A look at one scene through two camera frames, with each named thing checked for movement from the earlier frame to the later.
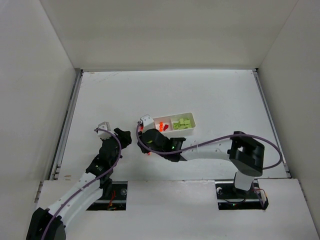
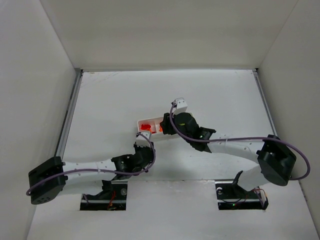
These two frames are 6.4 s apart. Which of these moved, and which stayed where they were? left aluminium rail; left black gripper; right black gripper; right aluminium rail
Moved: right black gripper; left black gripper
Stayed: right aluminium rail; left aluminium rail
